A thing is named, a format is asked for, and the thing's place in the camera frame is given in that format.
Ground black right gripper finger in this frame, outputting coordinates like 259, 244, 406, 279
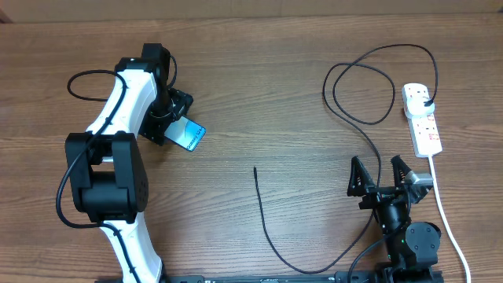
347, 156, 376, 197
391, 155, 411, 187

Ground blue Galaxy smartphone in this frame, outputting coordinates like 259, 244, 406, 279
164, 116, 206, 152

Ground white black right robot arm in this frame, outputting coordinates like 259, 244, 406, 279
336, 156, 443, 282

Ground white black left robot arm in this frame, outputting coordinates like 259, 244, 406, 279
56, 56, 205, 282

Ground white charger plug adapter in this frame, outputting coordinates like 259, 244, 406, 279
404, 96, 435, 119

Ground white power strip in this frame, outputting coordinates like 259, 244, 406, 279
401, 83, 442, 158

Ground white power strip cord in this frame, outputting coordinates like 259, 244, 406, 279
427, 155, 472, 283

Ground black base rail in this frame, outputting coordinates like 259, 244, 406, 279
94, 270, 445, 283

